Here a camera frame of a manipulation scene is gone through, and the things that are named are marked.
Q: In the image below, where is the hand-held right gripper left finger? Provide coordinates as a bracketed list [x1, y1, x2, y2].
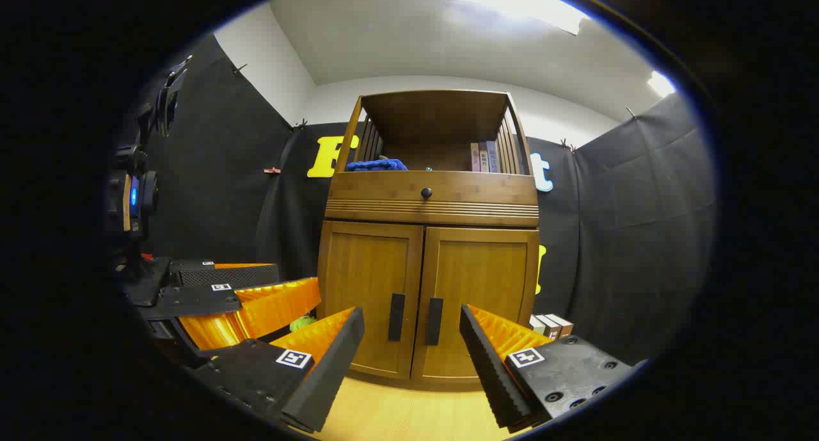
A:
[189, 307, 365, 434]

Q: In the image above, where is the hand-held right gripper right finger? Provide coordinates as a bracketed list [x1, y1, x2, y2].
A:
[459, 303, 648, 432]

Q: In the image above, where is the wooden shoe cabinet door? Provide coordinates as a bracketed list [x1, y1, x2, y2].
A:
[411, 227, 540, 384]
[318, 221, 424, 379]

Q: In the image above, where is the wooden double-door shoe cabinet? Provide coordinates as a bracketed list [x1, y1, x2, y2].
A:
[317, 89, 541, 390]

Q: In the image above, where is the wooden cabinet drawer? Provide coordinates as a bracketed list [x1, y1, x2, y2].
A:
[325, 170, 540, 227]

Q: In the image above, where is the black backdrop cloth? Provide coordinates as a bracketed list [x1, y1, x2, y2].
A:
[125, 35, 717, 365]

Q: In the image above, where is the brown small box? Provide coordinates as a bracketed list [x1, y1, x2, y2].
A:
[546, 313, 575, 338]

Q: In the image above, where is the blue cloth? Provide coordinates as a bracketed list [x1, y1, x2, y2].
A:
[346, 158, 408, 172]

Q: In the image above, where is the ceiling light panel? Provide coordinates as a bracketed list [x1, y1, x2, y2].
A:
[648, 71, 677, 98]
[443, 0, 589, 35]

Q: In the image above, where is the black door handle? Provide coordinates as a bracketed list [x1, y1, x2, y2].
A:
[388, 293, 406, 342]
[425, 297, 444, 346]

